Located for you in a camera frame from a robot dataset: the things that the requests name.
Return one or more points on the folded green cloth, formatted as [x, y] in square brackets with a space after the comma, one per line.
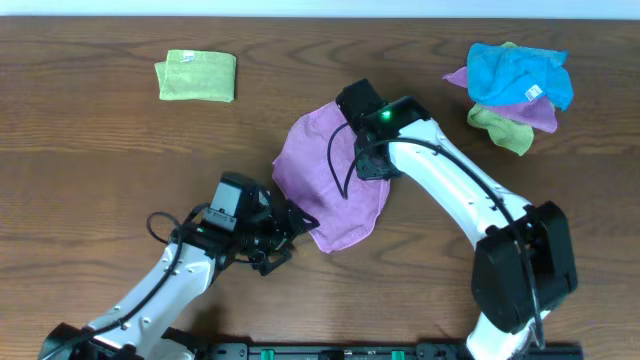
[197, 75]

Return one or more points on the purple cloth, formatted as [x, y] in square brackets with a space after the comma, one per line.
[538, 113]
[317, 153]

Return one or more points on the blue cloth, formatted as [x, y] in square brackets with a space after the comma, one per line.
[500, 75]

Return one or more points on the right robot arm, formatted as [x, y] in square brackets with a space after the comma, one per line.
[524, 264]

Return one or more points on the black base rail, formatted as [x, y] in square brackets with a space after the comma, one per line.
[431, 350]

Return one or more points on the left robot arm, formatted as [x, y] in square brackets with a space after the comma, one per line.
[198, 249]

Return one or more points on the crumpled green cloth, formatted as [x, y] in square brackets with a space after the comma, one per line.
[502, 131]

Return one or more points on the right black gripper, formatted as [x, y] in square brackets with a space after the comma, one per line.
[364, 169]

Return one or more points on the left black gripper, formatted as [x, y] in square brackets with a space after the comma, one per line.
[282, 234]

